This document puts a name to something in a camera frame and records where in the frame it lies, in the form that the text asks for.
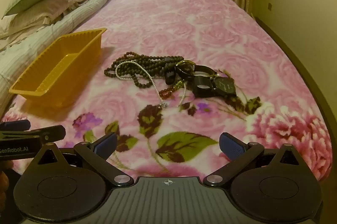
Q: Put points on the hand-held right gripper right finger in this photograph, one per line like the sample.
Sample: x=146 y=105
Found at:
x=231 y=146

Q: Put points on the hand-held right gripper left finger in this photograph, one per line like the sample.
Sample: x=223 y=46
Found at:
x=106 y=146

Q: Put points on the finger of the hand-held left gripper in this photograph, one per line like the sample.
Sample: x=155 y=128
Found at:
x=15 y=125
x=52 y=133

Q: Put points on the yellow plastic tray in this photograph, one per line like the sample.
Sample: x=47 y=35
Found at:
x=39 y=79

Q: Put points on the black watch dark dial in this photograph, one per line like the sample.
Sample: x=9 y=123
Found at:
x=225 y=85

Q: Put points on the black watch gold rim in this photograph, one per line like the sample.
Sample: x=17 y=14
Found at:
x=184 y=71

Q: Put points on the person's left hand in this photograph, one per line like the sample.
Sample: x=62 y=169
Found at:
x=3 y=184

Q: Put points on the pink floral blanket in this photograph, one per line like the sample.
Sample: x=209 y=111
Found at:
x=210 y=29

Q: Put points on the beige pillow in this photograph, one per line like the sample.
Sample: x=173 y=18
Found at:
x=47 y=8

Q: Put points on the striped pale green quilt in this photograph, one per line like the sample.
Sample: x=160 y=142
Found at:
x=87 y=8

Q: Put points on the dark wooden bed frame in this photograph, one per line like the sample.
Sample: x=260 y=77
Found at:
x=295 y=60

